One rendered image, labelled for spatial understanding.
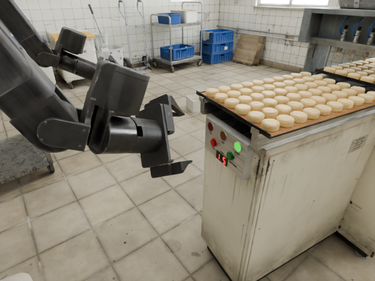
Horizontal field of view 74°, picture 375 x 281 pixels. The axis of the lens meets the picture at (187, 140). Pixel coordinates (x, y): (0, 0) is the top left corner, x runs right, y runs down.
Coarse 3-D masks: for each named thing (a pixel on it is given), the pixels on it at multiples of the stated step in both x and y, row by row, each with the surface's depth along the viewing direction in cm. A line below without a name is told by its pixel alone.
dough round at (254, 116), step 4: (252, 112) 77; (256, 112) 77; (260, 112) 77; (248, 116) 75; (252, 116) 74; (256, 116) 74; (260, 116) 74; (264, 116) 75; (248, 120) 76; (252, 120) 75; (256, 120) 74; (260, 120) 74
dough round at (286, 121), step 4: (280, 116) 74; (284, 116) 74; (288, 116) 74; (280, 120) 72; (284, 120) 72; (288, 120) 72; (292, 120) 72; (280, 124) 72; (284, 124) 72; (288, 124) 72; (292, 124) 72
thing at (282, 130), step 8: (208, 96) 94; (368, 104) 87; (336, 112) 82; (344, 112) 82; (312, 120) 76; (320, 120) 76; (280, 128) 72; (288, 128) 72; (296, 128) 72; (272, 136) 68
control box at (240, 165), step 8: (208, 120) 93; (216, 120) 91; (208, 128) 94; (216, 128) 89; (224, 128) 86; (232, 128) 86; (208, 136) 96; (216, 136) 91; (232, 136) 82; (240, 136) 81; (208, 144) 98; (224, 144) 87; (232, 144) 83; (240, 144) 79; (248, 144) 76; (216, 152) 93; (224, 152) 88; (232, 152) 84; (240, 152) 80; (248, 152) 78; (232, 160) 85; (240, 160) 81; (248, 160) 80; (232, 168) 86; (240, 168) 82; (248, 168) 82; (240, 176) 83; (248, 176) 84
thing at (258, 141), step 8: (360, 112) 93; (368, 112) 96; (336, 120) 87; (344, 120) 90; (304, 128) 80; (312, 128) 82; (320, 128) 85; (256, 136) 71; (264, 136) 72; (280, 136) 75; (288, 136) 77; (296, 136) 80; (256, 144) 72; (264, 144) 73; (272, 144) 75
